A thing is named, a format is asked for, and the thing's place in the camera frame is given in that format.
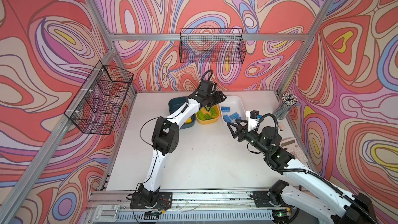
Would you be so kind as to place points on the front aluminium rail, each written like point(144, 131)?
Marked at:
point(198, 206)

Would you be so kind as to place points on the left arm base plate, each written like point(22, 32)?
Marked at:
point(161, 200)

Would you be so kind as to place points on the back wall wire basket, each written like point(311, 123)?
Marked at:
point(212, 45)

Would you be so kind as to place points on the left wall wire basket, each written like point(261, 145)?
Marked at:
point(96, 107)

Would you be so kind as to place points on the cup of pens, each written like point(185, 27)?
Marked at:
point(286, 103)

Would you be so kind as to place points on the green lego cluster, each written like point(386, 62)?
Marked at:
point(207, 117)

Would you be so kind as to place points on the blue lego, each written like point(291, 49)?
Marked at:
point(235, 116)
point(226, 118)
point(225, 109)

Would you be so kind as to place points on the dark teal plastic bin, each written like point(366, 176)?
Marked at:
point(175, 104)

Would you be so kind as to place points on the white plastic bin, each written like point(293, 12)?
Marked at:
point(236, 106)

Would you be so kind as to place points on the wall wire basket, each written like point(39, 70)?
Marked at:
point(212, 45)
point(96, 107)

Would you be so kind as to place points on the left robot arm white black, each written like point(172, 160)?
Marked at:
point(165, 137)

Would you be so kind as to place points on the green lego plate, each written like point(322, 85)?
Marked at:
point(201, 116)

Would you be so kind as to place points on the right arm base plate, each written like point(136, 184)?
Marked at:
point(268, 199)

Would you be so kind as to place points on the yellow plastic bin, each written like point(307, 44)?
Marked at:
point(214, 119)

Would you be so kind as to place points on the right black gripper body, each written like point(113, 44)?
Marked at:
point(252, 137)

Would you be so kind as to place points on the pink white calculator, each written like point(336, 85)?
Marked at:
point(292, 146)

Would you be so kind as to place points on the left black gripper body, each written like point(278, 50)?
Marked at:
point(212, 99)

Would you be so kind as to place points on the grey metal handle plate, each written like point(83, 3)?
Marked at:
point(106, 214)

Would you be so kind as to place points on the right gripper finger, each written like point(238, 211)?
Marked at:
point(234, 129)
point(241, 123)

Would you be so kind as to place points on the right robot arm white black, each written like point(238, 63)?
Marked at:
point(328, 202)

